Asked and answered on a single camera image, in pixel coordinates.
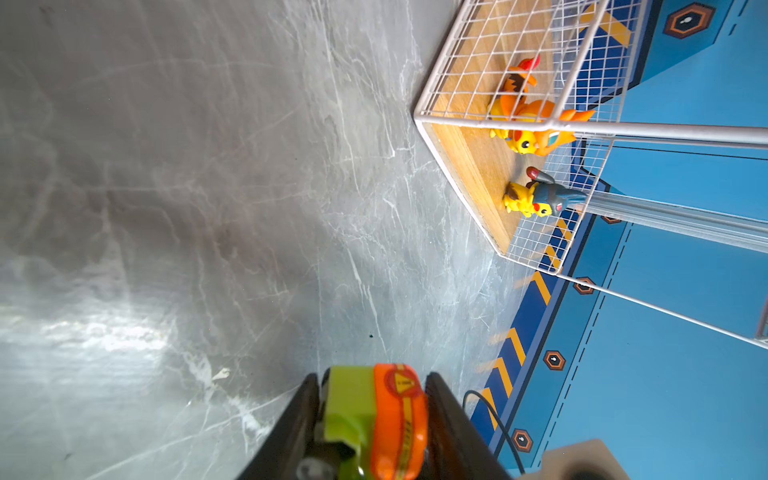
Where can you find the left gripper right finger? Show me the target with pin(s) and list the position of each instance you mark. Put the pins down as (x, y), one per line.
(455, 449)

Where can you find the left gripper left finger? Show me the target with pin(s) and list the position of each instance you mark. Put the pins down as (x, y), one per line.
(285, 446)

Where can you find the green orange toy truck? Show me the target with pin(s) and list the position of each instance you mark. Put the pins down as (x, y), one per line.
(372, 424)

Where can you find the grey hooded pikachu figure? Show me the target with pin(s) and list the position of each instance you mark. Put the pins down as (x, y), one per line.
(541, 196)

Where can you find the orange pikachu figure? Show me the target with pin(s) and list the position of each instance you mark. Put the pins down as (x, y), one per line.
(511, 104)

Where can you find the white wire wooden shelf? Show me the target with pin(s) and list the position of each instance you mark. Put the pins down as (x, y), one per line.
(589, 54)

